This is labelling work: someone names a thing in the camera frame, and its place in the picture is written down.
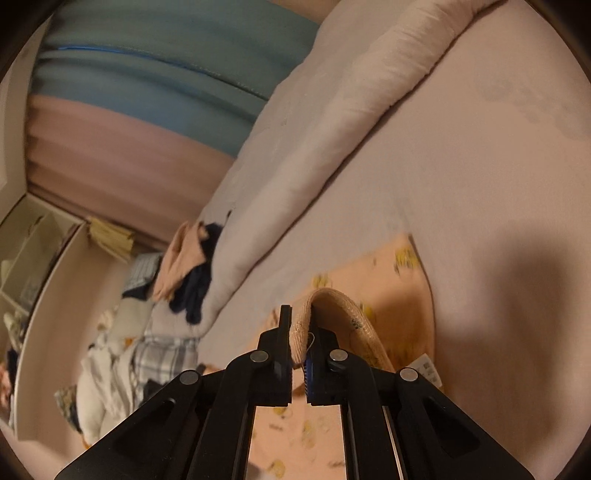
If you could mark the pale pillow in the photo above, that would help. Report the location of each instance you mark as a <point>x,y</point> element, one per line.
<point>134,321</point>

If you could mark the orange cartoon print shirt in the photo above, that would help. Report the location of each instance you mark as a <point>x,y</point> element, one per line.
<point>378,286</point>

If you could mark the white curved headboard shelf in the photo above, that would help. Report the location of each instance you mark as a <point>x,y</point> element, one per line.
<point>46,277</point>

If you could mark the grey quilt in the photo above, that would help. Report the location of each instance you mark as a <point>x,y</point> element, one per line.
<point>295,184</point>

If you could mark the white plush toy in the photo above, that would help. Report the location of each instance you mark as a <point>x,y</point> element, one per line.
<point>107,321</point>

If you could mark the yellow fringed cloth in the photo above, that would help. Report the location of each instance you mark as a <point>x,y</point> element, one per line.
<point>113,237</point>

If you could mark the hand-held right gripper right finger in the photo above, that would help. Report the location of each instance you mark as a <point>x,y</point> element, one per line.
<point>310,374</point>

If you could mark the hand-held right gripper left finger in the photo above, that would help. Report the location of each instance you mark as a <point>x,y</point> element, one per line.
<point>281,341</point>

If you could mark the folded navy garment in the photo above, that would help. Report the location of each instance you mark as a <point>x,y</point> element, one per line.
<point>194,295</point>

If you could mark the blue curtain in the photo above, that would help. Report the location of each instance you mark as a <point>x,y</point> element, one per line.
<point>161,69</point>

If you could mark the white crumpled cloth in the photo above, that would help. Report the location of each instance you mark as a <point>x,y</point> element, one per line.
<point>106,383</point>

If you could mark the pink curtain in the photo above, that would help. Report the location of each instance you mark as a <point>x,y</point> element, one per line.
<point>115,175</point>

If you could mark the folded peach garment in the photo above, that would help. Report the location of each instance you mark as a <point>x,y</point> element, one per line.
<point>178,263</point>

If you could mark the floral patterned cloth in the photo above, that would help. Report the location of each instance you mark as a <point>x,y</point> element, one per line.
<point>69,408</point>

